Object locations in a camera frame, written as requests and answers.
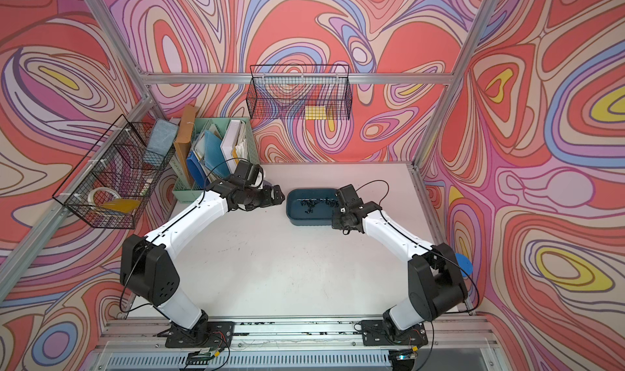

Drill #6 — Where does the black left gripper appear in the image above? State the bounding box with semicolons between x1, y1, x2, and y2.
242;182;286;211

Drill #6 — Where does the dark teal storage box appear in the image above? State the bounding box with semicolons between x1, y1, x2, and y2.
286;188;339;226

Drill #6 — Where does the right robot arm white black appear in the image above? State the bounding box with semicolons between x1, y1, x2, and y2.
332;185;468;335

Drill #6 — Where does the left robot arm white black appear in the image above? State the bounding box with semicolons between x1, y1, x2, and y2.
120;159;285;330

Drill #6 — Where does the blue folder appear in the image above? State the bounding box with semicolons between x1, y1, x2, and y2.
187;130;231;190

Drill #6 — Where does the white binder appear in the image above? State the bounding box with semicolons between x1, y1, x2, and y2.
221;120;248;173

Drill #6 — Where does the green plastic file organizer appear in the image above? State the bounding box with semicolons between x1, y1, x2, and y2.
174;118;260;203

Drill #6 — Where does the yellow sticky note pad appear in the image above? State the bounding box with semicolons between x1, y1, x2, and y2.
304;106;328;120

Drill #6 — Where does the brown cardboard folder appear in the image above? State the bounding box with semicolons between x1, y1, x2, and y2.
174;105;197;188

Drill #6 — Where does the clear tube blue cap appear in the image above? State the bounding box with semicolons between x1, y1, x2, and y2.
456;253;473;278

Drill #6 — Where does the grey blue sponge pad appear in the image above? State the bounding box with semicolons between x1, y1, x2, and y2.
146;120;178;159

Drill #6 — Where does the yellow card in basket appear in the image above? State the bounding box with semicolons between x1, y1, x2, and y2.
100;198;141;214

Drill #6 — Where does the white tape roll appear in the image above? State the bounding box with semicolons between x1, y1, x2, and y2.
87;187;120;206

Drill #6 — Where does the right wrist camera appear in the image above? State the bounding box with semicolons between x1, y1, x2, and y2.
335;185;362;210

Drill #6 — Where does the black wire basket back wall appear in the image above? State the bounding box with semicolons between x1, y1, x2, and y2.
246;63;353;120

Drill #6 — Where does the black wire basket wall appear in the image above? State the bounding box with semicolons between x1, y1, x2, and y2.
52;115;174;229
246;63;353;120

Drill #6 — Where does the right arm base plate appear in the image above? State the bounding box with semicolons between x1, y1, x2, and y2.
358;320;429;348

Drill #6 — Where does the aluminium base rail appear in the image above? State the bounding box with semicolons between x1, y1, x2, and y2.
85;316;511;370

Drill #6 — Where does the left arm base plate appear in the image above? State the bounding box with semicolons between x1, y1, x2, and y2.
165;321;234;349

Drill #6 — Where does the black wire basket left wall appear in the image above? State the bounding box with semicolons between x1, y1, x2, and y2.
52;115;174;229

